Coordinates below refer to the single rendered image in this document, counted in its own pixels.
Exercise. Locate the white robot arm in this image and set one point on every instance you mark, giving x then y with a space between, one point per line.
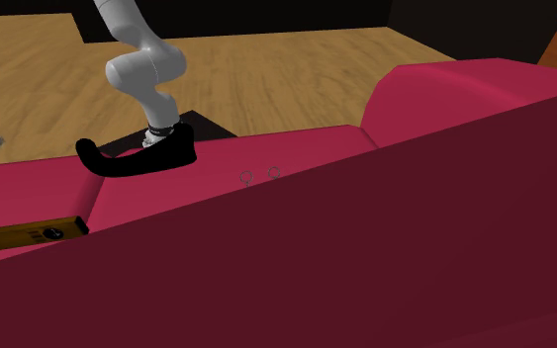
145 65

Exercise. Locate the black robot stand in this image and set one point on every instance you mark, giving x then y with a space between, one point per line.
208 127

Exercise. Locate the red sofa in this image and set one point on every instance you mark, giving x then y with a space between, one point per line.
355 241

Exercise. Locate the black curved object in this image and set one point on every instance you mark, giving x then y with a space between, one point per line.
162 156

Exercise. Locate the yellow-brown spirit level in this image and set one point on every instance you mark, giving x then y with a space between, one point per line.
12 236

